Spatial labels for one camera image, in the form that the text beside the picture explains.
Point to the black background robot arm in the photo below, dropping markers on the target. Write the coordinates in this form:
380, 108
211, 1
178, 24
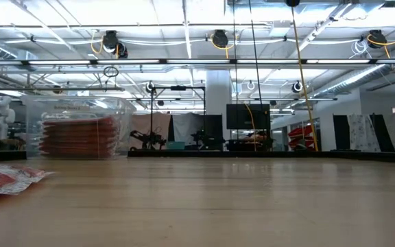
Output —
202, 137
147, 139

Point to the black panel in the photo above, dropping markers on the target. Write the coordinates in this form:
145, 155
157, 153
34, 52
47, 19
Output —
384, 135
214, 128
341, 132

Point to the teal box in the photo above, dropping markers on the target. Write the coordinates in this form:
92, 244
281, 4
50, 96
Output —
176, 145

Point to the pink cloth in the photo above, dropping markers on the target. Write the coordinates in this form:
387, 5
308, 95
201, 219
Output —
158, 121

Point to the black monitor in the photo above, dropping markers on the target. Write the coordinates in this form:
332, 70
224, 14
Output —
242, 116

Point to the low black table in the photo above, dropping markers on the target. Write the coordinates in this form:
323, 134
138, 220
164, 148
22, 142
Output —
238, 145

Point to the small black ceiling reel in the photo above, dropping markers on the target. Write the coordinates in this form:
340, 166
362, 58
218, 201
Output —
297, 86
149, 86

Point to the long light bar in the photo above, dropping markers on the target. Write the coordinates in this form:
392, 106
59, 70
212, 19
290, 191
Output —
197, 61

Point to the clear plastic bin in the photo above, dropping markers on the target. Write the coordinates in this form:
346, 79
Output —
129, 113

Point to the red storage bins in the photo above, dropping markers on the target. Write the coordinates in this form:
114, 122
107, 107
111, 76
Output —
302, 132

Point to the patterned white cloth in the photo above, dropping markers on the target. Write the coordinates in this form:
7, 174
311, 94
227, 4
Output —
362, 133

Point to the white robot figure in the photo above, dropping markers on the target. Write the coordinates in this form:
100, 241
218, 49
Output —
0, 116

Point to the black background rig frame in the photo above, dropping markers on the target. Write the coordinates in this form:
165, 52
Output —
178, 88

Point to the black metal table frame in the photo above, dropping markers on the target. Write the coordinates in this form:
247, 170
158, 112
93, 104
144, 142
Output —
286, 154

